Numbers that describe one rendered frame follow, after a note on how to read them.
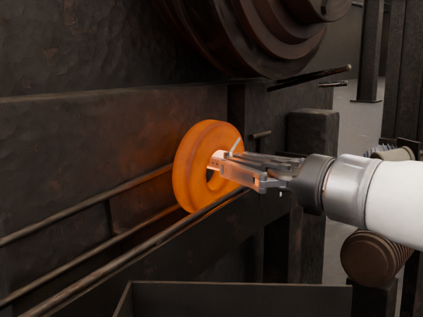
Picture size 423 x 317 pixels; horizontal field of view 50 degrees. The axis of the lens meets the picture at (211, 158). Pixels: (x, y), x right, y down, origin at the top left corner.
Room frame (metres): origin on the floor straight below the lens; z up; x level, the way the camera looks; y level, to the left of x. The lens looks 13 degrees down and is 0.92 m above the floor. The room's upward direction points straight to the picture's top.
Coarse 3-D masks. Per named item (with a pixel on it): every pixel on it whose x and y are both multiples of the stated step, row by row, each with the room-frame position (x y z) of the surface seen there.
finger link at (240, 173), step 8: (224, 160) 0.65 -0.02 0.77; (224, 168) 0.64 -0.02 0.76; (232, 168) 0.62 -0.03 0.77; (240, 168) 0.61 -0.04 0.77; (248, 168) 0.61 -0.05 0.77; (224, 176) 0.64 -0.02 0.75; (232, 176) 0.62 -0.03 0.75; (240, 176) 0.61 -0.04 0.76; (248, 176) 0.60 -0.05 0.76; (256, 176) 0.58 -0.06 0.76; (264, 176) 0.57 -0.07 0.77; (248, 184) 0.60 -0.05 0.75; (264, 192) 0.57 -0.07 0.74
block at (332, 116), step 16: (304, 112) 1.01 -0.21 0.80; (320, 112) 0.99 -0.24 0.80; (336, 112) 1.02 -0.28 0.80; (288, 128) 1.03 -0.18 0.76; (304, 128) 1.00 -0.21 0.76; (320, 128) 0.98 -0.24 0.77; (336, 128) 1.01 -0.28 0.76; (288, 144) 1.03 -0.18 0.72; (304, 144) 1.00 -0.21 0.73; (320, 144) 0.98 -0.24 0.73; (336, 144) 1.02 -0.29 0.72; (304, 208) 1.00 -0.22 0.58
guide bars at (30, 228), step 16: (144, 176) 0.66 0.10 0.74; (112, 192) 0.61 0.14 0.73; (80, 208) 0.57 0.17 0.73; (112, 208) 0.61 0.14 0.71; (176, 208) 0.68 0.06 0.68; (32, 224) 0.52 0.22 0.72; (48, 224) 0.53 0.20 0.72; (112, 224) 0.61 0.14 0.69; (144, 224) 0.63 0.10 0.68; (0, 240) 0.48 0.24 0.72; (16, 240) 0.49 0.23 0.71; (112, 240) 0.58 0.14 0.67; (128, 240) 0.61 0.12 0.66; (80, 256) 0.54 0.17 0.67; (96, 256) 0.56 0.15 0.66; (48, 272) 0.51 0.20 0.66; (64, 272) 0.52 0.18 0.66; (32, 288) 0.48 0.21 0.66; (0, 304) 0.45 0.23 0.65
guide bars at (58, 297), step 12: (228, 192) 0.70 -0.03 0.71; (240, 192) 0.73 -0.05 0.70; (216, 204) 0.66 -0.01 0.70; (192, 216) 0.62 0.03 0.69; (168, 228) 0.58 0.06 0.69; (180, 228) 0.60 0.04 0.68; (156, 240) 0.56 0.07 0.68; (132, 252) 0.53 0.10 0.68; (108, 264) 0.50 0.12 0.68; (120, 264) 0.51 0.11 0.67; (96, 276) 0.48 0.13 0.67; (72, 288) 0.46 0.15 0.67; (84, 288) 0.47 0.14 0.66; (48, 300) 0.44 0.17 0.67; (60, 300) 0.44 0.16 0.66; (36, 312) 0.42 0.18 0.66
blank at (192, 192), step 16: (192, 128) 0.68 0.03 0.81; (208, 128) 0.67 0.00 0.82; (224, 128) 0.70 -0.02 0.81; (192, 144) 0.65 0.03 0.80; (208, 144) 0.67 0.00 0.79; (224, 144) 0.70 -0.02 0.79; (240, 144) 0.74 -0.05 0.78; (176, 160) 0.65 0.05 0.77; (192, 160) 0.64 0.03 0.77; (208, 160) 0.67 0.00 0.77; (176, 176) 0.64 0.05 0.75; (192, 176) 0.64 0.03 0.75; (176, 192) 0.65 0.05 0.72; (192, 192) 0.64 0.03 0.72; (208, 192) 0.67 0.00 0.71; (224, 192) 0.71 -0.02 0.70; (192, 208) 0.65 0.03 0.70
